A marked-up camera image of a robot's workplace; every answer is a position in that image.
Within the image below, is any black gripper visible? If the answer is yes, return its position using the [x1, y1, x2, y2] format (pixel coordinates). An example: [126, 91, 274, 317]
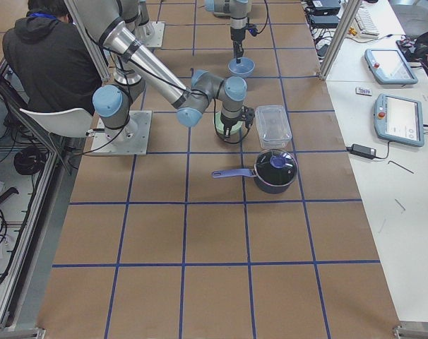
[221, 108, 254, 137]
[230, 23, 256, 64]

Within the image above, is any blue bowl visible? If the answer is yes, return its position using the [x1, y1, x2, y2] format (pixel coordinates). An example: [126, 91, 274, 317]
[228, 56, 255, 78]

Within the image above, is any green bowl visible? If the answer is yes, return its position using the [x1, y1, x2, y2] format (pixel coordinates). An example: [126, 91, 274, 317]
[213, 111, 243, 136]

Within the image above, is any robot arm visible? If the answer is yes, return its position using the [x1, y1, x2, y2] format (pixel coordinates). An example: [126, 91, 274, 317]
[204, 0, 258, 64]
[77, 1, 254, 140]

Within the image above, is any clear plastic lidded container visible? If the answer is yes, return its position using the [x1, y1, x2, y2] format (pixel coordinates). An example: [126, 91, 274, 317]
[255, 105, 292, 149]

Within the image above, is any dark blue saucepan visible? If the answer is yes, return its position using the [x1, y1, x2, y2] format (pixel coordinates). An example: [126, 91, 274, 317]
[211, 149, 298, 194]

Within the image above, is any black power adapter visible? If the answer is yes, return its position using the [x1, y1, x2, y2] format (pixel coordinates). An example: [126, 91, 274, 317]
[346, 143, 376, 160]

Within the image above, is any white keyboard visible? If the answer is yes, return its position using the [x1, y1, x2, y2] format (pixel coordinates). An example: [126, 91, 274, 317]
[354, 7, 380, 38]

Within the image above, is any allen key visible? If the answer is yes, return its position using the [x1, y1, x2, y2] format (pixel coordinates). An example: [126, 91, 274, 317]
[387, 160, 415, 174]

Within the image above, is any far teach pendant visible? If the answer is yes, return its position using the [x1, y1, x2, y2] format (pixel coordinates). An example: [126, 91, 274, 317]
[364, 49, 418, 85]

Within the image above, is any teach pendant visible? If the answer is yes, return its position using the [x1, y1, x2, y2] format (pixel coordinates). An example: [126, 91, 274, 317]
[374, 94, 424, 147]
[364, 49, 418, 85]

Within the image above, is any near teach pendant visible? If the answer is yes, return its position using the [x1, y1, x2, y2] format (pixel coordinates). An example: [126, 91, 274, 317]
[374, 94, 424, 147]

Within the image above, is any white chair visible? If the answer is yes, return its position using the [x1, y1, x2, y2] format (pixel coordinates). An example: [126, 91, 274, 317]
[18, 107, 95, 156]

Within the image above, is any seated person in hoodie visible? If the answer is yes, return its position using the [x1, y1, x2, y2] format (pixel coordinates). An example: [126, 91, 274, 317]
[2, 1, 102, 114]

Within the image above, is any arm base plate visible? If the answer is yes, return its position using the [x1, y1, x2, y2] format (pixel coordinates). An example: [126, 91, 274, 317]
[90, 110, 153, 156]
[135, 21, 165, 49]

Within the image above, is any aluminium frame post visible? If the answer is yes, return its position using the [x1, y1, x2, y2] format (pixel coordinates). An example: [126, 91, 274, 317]
[319, 0, 362, 81]

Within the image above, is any black cable coil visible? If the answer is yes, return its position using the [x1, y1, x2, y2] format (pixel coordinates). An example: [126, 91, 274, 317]
[13, 144, 47, 176]

